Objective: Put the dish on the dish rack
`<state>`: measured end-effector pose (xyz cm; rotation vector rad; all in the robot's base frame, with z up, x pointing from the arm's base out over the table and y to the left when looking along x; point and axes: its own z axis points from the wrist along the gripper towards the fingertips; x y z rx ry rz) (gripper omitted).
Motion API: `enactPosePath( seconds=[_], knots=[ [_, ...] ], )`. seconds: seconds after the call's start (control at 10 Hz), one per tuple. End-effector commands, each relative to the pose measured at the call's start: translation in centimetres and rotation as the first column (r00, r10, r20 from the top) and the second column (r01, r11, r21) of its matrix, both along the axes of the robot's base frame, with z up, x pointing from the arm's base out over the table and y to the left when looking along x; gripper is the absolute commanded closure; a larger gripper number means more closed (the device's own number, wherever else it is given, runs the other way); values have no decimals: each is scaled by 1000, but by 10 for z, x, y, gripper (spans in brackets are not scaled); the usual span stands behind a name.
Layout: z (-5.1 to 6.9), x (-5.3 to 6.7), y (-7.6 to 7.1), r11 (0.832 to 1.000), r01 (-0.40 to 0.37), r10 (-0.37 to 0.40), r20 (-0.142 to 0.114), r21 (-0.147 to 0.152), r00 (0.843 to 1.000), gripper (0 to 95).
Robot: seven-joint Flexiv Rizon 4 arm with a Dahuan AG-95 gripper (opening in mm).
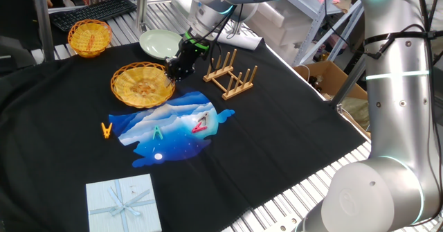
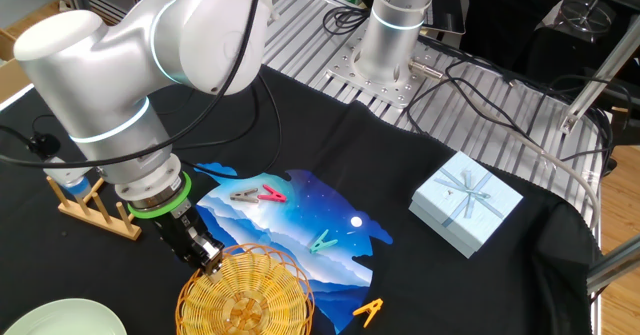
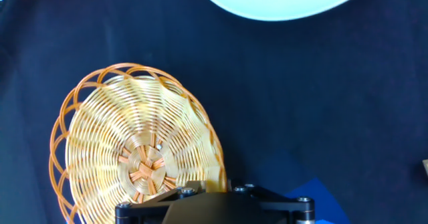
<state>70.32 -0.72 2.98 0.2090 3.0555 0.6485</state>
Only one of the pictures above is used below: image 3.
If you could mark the wooden dish rack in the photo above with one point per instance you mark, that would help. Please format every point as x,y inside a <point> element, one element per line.
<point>425,168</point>

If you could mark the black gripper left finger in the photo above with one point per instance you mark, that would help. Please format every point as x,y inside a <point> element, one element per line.
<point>150,209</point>

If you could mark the woven wicker basket dish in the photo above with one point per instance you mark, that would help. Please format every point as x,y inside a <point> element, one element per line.
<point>133,143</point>

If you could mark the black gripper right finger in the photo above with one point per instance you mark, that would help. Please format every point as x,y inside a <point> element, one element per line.
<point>291,209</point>

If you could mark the pale green plate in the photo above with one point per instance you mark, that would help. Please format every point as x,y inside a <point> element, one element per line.
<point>281,0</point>

